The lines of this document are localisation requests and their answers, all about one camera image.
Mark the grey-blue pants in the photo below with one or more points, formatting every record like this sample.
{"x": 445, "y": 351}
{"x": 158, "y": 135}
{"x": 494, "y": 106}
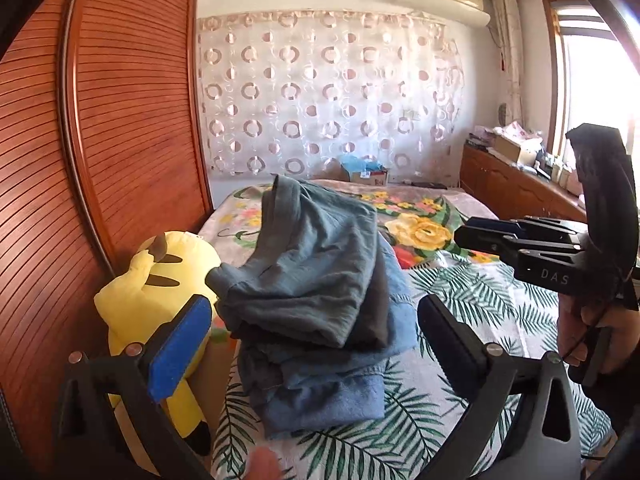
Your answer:
{"x": 310, "y": 270}

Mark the beige window curtain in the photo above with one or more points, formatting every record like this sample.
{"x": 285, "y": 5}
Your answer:
{"x": 507, "y": 50}

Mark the floral blanket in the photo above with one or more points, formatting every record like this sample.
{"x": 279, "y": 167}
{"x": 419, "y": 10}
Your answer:
{"x": 420, "y": 225}

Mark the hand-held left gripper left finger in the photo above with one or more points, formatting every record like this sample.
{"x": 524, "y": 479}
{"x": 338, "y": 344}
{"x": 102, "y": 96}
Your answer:
{"x": 180, "y": 355}

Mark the low wooden cabinet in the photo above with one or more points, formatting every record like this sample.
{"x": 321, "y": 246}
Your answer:
{"x": 510, "y": 187}

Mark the leaf print blanket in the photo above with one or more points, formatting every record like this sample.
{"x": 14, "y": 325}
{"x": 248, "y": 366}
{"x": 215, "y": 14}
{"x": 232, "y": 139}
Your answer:
{"x": 450, "y": 450}

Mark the person's left hand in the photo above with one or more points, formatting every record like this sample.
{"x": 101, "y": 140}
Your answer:
{"x": 266, "y": 466}

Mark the person's right hand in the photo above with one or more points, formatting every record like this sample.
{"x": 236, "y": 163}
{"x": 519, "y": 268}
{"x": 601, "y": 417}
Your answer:
{"x": 625, "y": 335}

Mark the wooden headboard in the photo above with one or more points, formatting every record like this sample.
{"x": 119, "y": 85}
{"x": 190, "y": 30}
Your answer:
{"x": 100, "y": 135}

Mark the window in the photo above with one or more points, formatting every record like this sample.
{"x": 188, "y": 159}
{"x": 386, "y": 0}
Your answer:
{"x": 595, "y": 75}

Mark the small cardboard box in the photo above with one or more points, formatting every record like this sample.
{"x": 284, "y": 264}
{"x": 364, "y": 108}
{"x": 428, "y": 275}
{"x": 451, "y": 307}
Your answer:
{"x": 370, "y": 177}

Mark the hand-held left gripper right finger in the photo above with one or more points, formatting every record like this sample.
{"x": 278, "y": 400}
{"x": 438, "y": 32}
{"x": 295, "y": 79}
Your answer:
{"x": 445, "y": 345}

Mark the dark grey folded pants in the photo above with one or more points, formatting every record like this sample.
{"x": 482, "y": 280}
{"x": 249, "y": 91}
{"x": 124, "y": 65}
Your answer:
{"x": 377, "y": 305}

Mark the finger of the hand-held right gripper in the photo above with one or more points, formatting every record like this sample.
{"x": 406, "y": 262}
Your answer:
{"x": 492, "y": 226}
{"x": 505, "y": 247}

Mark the circle patterned curtain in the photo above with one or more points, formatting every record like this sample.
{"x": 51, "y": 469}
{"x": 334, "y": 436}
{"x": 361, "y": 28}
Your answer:
{"x": 325, "y": 95}

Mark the cardboard box on cabinet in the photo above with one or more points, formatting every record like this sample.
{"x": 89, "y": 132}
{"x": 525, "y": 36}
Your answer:
{"x": 515, "y": 147}

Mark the dark blue folded jeans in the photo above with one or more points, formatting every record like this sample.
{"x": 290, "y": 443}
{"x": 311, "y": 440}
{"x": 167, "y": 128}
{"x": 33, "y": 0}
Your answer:
{"x": 320, "y": 405}

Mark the yellow plush toy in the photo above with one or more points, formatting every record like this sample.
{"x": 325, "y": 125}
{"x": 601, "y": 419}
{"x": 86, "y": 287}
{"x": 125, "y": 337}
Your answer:
{"x": 145, "y": 285}

